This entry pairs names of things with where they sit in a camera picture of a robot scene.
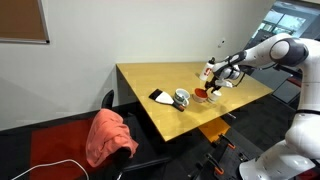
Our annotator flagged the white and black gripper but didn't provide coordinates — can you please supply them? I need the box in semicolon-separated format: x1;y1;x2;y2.
204;65;241;92

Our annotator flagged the clear plastic tupperware container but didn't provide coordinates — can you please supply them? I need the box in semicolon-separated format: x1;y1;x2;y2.
193;88;208;103

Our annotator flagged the white green christmas mug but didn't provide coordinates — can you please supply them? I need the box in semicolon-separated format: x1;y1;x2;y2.
173;88;190;107

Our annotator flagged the red plastic container lid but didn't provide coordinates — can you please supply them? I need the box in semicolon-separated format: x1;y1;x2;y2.
195;88;207;98

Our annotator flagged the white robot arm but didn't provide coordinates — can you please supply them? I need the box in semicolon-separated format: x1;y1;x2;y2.
205;33;320;180

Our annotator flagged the black orange clamp left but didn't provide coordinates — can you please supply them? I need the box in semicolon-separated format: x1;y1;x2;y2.
218;134;236;149

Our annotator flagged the black orange clamp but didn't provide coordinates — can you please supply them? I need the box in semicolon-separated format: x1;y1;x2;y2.
205;153;224;175
218;134;236;149

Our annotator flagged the black orange clamp right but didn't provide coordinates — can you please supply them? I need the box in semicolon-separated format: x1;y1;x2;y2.
205;153;224;175

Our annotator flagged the black office chair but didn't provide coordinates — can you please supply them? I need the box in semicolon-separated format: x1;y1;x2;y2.
100;89;173;180

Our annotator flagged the pink cloth on chair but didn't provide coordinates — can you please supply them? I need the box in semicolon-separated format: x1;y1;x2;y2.
85;108;139;167

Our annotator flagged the cork notice board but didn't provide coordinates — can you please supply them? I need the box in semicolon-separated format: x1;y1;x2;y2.
0;0;50;44

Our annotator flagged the white wall socket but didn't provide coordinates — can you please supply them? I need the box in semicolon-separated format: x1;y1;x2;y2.
218;40;225;48

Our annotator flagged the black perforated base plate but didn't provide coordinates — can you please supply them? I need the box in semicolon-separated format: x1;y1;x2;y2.
188;128;262;180

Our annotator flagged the white cable on floor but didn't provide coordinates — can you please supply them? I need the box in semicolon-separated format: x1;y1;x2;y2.
11;158;90;180

